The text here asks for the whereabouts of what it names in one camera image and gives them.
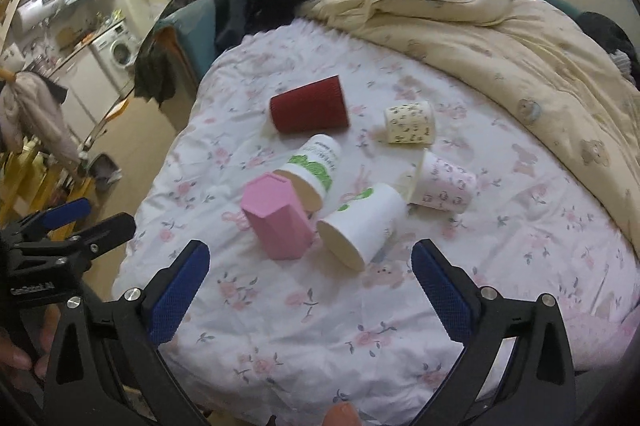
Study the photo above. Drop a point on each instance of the beige jacket on rack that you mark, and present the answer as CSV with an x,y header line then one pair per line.
x,y
32,105

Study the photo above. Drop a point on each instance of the white paper cup green logo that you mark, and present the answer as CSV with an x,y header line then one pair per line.
x,y
357,230

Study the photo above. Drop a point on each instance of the teal armchair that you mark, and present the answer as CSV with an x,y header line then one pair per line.
x,y
186,38

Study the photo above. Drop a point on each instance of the white microwave oven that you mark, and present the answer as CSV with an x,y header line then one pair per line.
x,y
33,12

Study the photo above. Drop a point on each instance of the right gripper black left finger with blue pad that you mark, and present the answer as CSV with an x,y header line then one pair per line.
x,y
105,366

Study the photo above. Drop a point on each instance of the person's left hand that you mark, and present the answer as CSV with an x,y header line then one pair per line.
x,y
16,358

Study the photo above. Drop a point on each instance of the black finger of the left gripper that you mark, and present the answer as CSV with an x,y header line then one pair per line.
x,y
101,238

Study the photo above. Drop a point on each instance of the floral white bed sheet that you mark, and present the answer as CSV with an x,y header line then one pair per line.
x,y
290,338

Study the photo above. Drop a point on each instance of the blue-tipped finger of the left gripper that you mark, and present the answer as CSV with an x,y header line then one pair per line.
x,y
56,217

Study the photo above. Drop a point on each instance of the dark red cup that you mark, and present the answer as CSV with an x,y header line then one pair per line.
x,y
318,105

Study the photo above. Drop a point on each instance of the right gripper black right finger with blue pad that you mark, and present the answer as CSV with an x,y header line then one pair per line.
x,y
515,367

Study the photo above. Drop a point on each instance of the white washing machine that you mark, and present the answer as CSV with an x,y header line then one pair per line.
x,y
116,50

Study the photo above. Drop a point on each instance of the cream bear-print duvet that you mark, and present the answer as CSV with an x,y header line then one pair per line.
x,y
532,60

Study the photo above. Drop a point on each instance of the cream patterned paper cup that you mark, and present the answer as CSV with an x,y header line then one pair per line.
x,y
412,123

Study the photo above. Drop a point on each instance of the white cup green print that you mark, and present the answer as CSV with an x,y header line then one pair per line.
x,y
312,169

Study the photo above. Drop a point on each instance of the pink hexagonal cup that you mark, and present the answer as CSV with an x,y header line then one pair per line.
x,y
277,217

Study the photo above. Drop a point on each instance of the white pink-patterned paper cup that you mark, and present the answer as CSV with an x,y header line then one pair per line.
x,y
439,184

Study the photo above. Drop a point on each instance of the yellow wooden chair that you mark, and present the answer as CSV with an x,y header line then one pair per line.
x,y
34,180

